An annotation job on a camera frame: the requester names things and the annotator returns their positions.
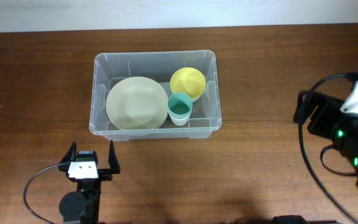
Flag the mint green bowl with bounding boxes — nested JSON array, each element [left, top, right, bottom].
[[191, 93, 203, 102]]

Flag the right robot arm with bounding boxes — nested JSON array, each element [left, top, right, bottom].
[[293, 91, 358, 222]]

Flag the cream cup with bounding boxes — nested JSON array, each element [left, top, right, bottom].
[[171, 118, 189, 126]]

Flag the mint green cup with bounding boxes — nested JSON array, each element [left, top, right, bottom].
[[168, 93, 193, 117]]

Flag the translucent grey cup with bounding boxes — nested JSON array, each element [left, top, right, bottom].
[[168, 110, 191, 120]]

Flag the beige bowl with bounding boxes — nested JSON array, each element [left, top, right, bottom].
[[106, 77, 168, 130]]

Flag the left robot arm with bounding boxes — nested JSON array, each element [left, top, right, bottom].
[[58, 141, 121, 224]]

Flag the yellow bowl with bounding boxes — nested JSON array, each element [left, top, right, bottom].
[[170, 67, 206, 98]]

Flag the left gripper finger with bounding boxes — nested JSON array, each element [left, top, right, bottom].
[[108, 140, 121, 174], [60, 142, 76, 164]]

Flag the clear plastic storage bin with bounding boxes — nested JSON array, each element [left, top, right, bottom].
[[89, 50, 223, 141]]

